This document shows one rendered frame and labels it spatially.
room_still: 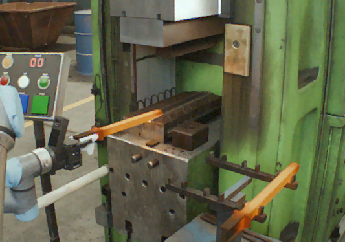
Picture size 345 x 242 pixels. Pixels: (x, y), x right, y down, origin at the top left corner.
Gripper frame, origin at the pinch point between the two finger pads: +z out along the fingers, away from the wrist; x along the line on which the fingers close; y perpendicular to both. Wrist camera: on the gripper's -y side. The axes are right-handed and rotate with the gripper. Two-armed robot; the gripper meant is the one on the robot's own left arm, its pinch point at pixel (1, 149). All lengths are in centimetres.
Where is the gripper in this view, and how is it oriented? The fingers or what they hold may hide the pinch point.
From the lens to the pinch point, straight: 164.4
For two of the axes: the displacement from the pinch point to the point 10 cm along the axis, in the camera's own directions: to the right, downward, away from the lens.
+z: 0.0, 9.4, 3.4
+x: 6.9, 2.5, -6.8
